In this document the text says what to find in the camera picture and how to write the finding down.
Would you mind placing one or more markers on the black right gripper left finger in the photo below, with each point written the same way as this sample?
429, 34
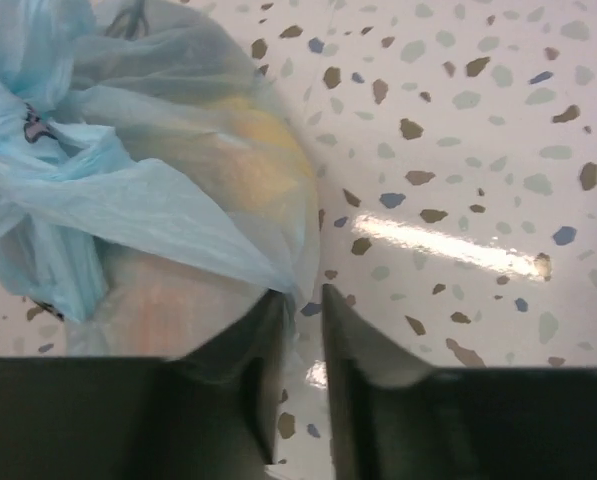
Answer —
208, 415

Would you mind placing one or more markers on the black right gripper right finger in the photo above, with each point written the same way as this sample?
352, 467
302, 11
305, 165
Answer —
396, 416

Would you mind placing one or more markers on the blue printed plastic bag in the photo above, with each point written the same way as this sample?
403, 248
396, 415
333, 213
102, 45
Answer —
151, 191

